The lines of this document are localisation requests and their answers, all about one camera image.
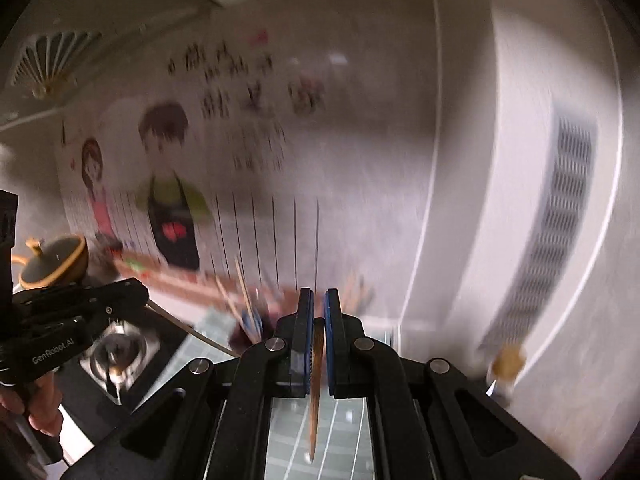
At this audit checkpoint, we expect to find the white fan-shaped ornament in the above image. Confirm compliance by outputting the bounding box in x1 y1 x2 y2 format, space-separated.
7 30 103 100

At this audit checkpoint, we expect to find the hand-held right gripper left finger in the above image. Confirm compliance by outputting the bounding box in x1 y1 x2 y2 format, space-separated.
60 287 315 480

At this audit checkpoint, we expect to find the person's left hand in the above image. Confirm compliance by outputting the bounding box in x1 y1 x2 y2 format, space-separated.
0 372 64 436

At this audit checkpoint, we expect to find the small golden object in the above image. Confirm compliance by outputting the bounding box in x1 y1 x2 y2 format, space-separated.
486 344 527 397

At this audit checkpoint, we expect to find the purple utensil holder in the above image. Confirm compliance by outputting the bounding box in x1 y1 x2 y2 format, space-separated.
229 310 275 358

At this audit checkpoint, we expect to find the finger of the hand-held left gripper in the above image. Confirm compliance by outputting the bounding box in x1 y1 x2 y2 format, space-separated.
12 278 151 334

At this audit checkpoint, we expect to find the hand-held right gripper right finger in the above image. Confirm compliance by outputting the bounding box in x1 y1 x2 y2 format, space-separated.
324 288 581 480

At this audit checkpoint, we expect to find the wooden chopstick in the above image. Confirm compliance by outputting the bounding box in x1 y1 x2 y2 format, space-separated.
214 276 246 328
306 317 327 464
234 256 257 336

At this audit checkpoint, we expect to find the wall poster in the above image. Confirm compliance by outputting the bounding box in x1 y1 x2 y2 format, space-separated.
55 30 381 311

